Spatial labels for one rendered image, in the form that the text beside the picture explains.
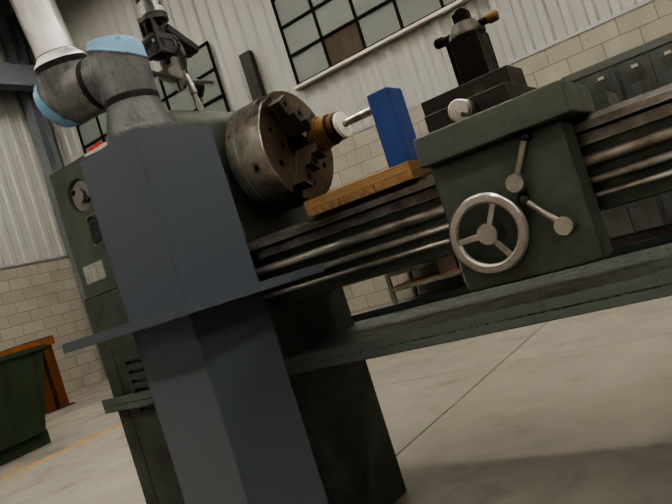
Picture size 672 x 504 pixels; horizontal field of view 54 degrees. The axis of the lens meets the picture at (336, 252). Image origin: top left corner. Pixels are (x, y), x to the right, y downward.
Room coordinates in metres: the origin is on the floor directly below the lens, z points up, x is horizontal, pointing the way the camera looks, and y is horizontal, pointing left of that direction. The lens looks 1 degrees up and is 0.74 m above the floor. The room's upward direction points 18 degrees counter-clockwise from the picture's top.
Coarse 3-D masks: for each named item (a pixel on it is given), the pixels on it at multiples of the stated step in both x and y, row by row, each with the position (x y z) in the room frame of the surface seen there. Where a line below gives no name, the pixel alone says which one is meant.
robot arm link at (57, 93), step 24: (24, 0) 1.36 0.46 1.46; (48, 0) 1.39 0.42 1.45; (24, 24) 1.38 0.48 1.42; (48, 24) 1.38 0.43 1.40; (48, 48) 1.38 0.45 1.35; (72, 48) 1.41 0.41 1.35; (48, 72) 1.38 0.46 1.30; (72, 72) 1.37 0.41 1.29; (48, 96) 1.40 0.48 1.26; (72, 96) 1.38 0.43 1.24; (72, 120) 1.43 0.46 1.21
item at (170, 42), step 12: (156, 12) 1.78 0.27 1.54; (144, 24) 1.78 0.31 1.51; (156, 24) 1.80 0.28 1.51; (144, 36) 1.79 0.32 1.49; (156, 36) 1.76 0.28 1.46; (168, 36) 1.79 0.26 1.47; (156, 48) 1.76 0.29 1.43; (168, 48) 1.79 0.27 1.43; (156, 60) 1.81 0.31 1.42; (168, 60) 1.84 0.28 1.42
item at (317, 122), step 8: (312, 120) 1.73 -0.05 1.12; (320, 120) 1.71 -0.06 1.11; (328, 120) 1.70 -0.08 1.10; (312, 128) 1.72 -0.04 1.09; (320, 128) 1.71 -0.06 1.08; (328, 128) 1.70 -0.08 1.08; (312, 136) 1.74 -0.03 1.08; (320, 136) 1.72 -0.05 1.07; (328, 136) 1.71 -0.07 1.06; (336, 136) 1.71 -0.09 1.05; (320, 144) 1.73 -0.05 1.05; (328, 144) 1.73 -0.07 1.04; (336, 144) 1.74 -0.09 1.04
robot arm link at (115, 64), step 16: (96, 48) 1.34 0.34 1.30; (112, 48) 1.33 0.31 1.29; (128, 48) 1.34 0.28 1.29; (144, 48) 1.40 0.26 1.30; (80, 64) 1.37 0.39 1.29; (96, 64) 1.34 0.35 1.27; (112, 64) 1.33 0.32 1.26; (128, 64) 1.34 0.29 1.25; (144, 64) 1.37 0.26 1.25; (80, 80) 1.36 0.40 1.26; (96, 80) 1.35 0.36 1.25; (112, 80) 1.33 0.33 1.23; (128, 80) 1.34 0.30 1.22; (144, 80) 1.35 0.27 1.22; (96, 96) 1.37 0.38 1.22; (112, 96) 1.34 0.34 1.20
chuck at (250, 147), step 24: (264, 96) 1.77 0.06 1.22; (288, 96) 1.82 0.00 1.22; (240, 120) 1.74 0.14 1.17; (264, 120) 1.71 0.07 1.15; (240, 144) 1.71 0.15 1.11; (264, 144) 1.68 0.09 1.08; (288, 144) 1.87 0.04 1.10; (264, 168) 1.69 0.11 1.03; (288, 168) 1.74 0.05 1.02; (264, 192) 1.75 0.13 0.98; (312, 192) 1.80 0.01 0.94
